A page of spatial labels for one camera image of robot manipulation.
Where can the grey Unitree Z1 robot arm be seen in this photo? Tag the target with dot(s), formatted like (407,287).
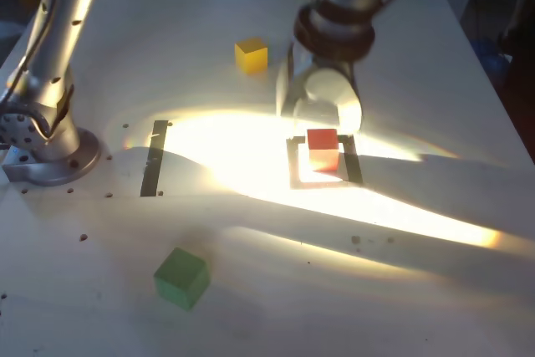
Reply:
(54,39)

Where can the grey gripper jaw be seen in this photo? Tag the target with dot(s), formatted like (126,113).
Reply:
(288,81)
(334,89)

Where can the red cube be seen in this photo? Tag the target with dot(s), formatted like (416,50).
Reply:
(322,144)

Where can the black tape square outline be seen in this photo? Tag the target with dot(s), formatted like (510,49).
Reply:
(355,164)

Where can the person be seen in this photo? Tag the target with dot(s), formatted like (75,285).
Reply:
(522,81)

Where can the black tape strip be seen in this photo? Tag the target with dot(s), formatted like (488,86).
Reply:
(152,164)

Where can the yellow cube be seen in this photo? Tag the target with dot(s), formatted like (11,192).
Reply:
(251,58)

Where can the green cube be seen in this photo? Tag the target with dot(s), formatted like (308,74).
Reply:
(179,277)

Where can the blue object beside table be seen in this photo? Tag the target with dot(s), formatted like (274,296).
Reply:
(491,60)

